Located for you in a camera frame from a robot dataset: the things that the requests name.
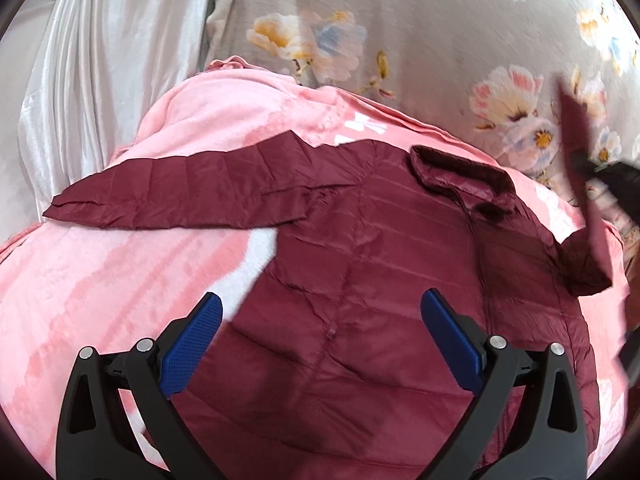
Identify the grey floral curtain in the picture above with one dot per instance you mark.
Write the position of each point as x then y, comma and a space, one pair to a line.
484, 70

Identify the maroon puffer jacket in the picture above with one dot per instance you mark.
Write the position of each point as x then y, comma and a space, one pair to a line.
327, 370

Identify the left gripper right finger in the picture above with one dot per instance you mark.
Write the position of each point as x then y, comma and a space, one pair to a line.
548, 438

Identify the white satin curtain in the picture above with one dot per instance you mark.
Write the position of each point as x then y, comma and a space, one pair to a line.
77, 77

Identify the pink fleece blanket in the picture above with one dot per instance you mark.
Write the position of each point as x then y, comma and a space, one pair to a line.
64, 286

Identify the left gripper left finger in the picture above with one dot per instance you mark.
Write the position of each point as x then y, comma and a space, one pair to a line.
95, 439

